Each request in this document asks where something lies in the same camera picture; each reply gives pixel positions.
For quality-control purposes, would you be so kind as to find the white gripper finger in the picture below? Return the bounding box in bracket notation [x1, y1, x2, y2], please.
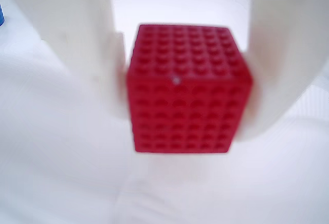
[7, 0, 130, 119]
[238, 0, 329, 143]

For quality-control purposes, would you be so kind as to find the red perforated cube block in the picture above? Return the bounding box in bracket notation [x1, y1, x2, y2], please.
[126, 23, 254, 155]

